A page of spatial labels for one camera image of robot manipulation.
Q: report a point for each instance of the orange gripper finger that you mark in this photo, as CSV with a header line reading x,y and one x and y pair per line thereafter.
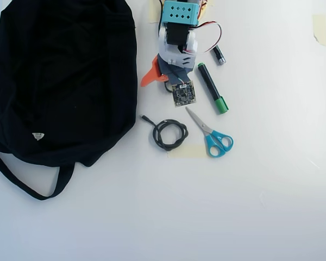
x,y
152,74

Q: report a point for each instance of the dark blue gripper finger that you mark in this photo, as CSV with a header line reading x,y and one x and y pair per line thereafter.
x,y
187,76

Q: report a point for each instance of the black fabric bag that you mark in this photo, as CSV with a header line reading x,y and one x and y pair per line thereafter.
x,y
57,81

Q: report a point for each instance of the black marker with green cap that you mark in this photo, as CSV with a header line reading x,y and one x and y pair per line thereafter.
x,y
210,84

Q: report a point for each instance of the beige masking tape piece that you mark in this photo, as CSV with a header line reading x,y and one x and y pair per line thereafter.
x,y
153,13
320,27

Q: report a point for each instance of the small beige tape piece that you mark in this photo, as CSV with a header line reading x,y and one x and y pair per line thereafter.
x,y
210,2

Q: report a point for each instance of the wide beige masking tape strip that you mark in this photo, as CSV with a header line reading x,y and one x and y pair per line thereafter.
x,y
187,152

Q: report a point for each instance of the camera circuit board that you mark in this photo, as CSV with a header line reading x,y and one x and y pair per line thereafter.
x,y
184,93

